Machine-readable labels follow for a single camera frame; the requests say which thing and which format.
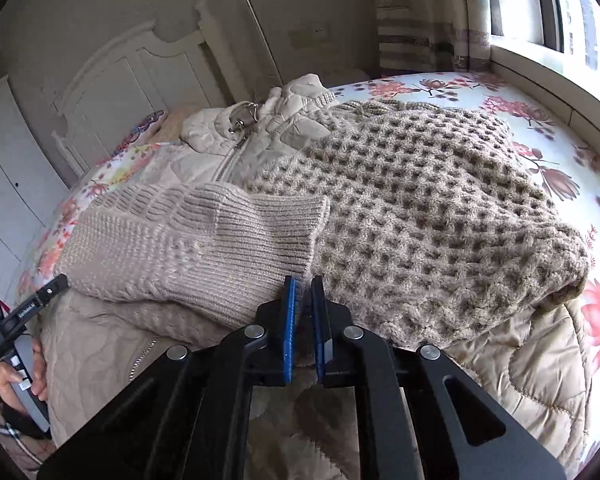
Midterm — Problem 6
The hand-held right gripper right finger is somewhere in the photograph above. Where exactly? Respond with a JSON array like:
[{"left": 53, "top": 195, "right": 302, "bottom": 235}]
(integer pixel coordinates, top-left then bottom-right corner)
[{"left": 311, "top": 275, "right": 567, "bottom": 480}]

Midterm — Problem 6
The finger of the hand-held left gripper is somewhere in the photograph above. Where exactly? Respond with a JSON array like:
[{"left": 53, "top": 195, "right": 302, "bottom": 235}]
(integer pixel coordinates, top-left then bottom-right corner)
[{"left": 0, "top": 273, "right": 70, "bottom": 335}]

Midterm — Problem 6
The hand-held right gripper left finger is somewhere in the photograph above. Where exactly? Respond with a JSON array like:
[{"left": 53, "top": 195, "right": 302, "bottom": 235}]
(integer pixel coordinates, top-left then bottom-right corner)
[{"left": 37, "top": 275, "right": 297, "bottom": 480}]

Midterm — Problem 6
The beige cable knit sweater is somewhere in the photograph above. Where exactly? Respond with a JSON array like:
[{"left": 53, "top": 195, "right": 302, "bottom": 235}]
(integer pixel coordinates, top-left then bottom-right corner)
[{"left": 55, "top": 182, "right": 332, "bottom": 348}]

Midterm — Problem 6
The person's left forearm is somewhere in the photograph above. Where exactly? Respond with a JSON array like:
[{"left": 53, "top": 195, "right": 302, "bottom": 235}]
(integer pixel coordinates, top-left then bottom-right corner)
[{"left": 0, "top": 402, "right": 54, "bottom": 467}]

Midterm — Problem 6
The person's left hand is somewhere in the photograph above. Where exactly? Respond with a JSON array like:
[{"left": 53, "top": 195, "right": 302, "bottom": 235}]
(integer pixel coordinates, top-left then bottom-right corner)
[{"left": 0, "top": 335, "right": 49, "bottom": 410}]

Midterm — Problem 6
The white wardrobe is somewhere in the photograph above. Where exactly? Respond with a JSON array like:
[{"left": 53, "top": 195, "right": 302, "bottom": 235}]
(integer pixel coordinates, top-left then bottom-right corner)
[{"left": 0, "top": 75, "right": 72, "bottom": 311}]

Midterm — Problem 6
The brown waffle knit sweater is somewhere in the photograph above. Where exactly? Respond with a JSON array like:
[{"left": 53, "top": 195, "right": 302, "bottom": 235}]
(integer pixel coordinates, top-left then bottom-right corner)
[{"left": 240, "top": 100, "right": 592, "bottom": 352}]

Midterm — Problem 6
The colourful patterned pillow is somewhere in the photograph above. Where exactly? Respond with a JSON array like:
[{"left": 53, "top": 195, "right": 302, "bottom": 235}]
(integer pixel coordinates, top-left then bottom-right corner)
[{"left": 111, "top": 110, "right": 169, "bottom": 162}]

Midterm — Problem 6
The cream quilted jacket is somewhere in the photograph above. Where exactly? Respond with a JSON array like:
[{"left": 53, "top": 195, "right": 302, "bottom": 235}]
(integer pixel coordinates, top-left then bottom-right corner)
[{"left": 145, "top": 74, "right": 339, "bottom": 197}]

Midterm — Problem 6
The white bed headboard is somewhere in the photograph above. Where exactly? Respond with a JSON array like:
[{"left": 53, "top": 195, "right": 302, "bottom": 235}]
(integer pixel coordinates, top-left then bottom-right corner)
[{"left": 7, "top": 0, "right": 253, "bottom": 177}]

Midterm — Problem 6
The floral bed sheet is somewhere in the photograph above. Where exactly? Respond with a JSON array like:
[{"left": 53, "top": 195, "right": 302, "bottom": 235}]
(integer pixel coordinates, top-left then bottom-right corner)
[{"left": 16, "top": 72, "right": 600, "bottom": 413}]

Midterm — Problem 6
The patterned curtain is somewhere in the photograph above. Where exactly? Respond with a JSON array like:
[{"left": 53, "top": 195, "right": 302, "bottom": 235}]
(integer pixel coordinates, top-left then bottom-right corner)
[{"left": 366, "top": 0, "right": 495, "bottom": 75}]

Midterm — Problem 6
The window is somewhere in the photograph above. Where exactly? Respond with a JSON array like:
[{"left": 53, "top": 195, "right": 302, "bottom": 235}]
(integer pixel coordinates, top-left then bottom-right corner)
[{"left": 484, "top": 0, "right": 600, "bottom": 78}]

